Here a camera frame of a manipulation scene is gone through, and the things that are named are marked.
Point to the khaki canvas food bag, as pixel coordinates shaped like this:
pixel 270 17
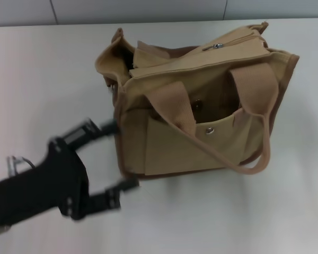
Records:
pixel 201 132

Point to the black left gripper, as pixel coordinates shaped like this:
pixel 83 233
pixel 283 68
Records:
pixel 50 185

